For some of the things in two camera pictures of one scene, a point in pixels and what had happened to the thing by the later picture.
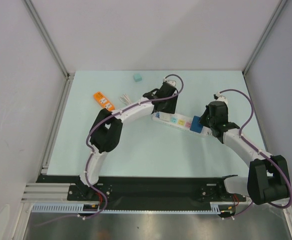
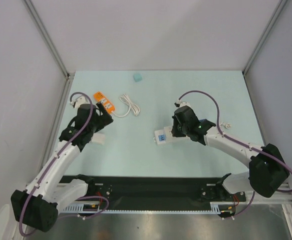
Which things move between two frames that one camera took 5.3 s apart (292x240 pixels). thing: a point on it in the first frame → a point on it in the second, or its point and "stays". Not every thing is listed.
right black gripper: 208,122 → 177,127
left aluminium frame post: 38,21 stays
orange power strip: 103,102 stays
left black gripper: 171,109 → 104,120
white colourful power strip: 179,121 → 166,136
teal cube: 137,77 stays
